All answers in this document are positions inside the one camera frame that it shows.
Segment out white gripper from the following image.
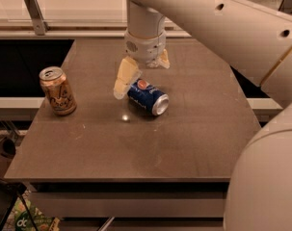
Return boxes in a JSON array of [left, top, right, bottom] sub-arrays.
[[114, 31, 171, 99]]

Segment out blue pepsi can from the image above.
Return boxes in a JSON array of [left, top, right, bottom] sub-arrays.
[[127, 79, 169, 116]]

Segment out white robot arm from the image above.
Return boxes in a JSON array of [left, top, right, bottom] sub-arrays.
[[130, 0, 292, 231]]

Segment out orange lacroix can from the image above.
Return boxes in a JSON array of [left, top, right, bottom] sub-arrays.
[[39, 66, 77, 116]]

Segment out glass railing panel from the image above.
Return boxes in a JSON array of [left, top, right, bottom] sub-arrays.
[[0, 0, 126, 26]]

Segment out green snack bag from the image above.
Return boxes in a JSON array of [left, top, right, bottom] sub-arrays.
[[13, 198, 60, 231]]

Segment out left metal railing bracket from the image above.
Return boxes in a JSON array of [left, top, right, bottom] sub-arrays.
[[24, 0, 48, 36]]

